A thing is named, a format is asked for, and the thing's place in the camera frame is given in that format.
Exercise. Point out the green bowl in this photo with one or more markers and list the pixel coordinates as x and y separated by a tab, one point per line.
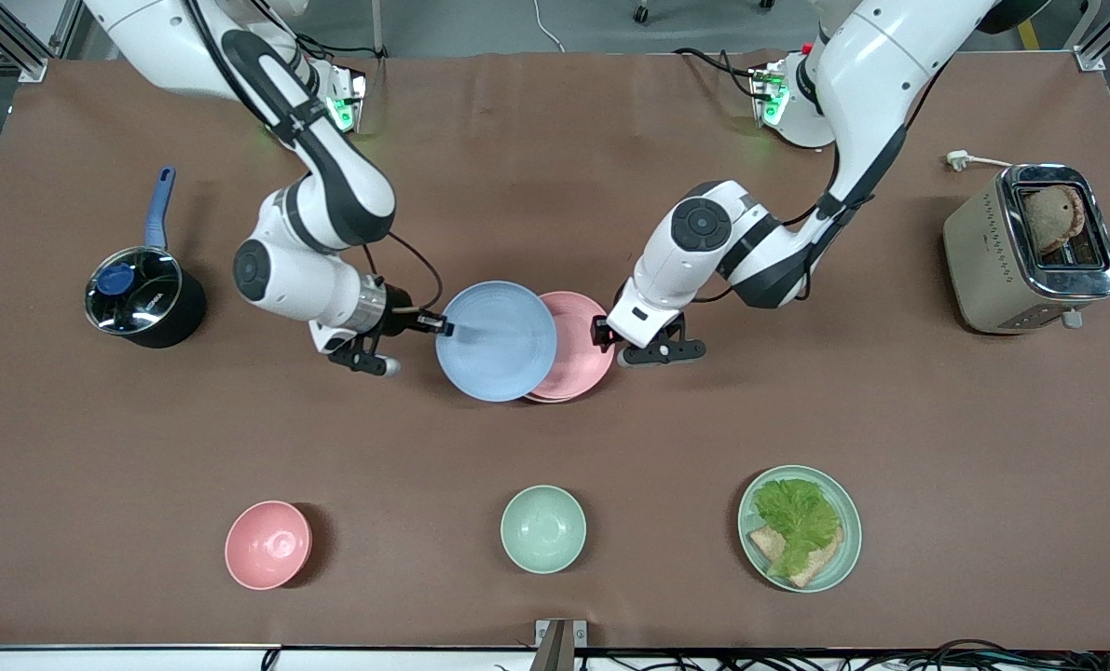
543	529

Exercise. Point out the blue plate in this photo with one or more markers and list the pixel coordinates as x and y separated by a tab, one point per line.
499	345

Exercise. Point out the toast bread slice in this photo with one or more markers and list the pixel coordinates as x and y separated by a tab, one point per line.
767	543

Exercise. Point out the beige toaster with chrome top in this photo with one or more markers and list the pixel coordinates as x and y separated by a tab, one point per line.
983	261

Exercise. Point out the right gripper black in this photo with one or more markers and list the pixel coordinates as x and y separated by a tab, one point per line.
404	321

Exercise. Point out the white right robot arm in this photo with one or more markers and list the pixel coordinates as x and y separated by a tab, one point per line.
331	177

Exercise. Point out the glass lid with blue knob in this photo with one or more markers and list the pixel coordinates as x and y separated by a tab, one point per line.
149	298

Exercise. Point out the pink plate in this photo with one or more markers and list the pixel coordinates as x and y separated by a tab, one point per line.
578	345

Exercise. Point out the pink bowl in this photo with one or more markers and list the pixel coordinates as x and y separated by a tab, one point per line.
268	545

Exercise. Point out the green lettuce leaf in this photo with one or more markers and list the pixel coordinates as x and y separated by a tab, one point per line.
797	517

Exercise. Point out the brown table cover sheet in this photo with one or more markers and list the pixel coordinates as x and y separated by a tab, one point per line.
610	140

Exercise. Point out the green plate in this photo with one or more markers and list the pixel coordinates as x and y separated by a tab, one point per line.
849	533

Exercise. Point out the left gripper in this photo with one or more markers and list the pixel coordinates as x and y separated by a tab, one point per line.
599	331

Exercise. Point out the brown bread slice in toaster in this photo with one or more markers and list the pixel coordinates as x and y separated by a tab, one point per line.
1053	219

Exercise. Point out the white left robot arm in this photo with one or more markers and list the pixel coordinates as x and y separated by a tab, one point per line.
871	56

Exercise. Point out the metal bracket at table edge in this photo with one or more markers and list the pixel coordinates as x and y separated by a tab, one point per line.
554	648

